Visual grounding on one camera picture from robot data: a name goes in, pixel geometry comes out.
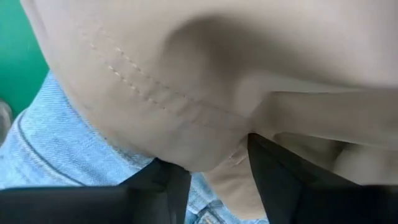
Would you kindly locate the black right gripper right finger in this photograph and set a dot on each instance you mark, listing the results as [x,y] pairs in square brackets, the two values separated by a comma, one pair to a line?
[311,202]

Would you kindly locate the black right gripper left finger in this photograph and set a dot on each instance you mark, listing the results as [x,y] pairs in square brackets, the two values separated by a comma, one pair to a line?
[93,205]

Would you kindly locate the light blue denim jeans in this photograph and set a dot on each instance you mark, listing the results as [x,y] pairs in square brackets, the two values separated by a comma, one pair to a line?
[62,149]

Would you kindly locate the beige garment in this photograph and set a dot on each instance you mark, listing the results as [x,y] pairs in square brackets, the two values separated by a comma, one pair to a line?
[217,46]

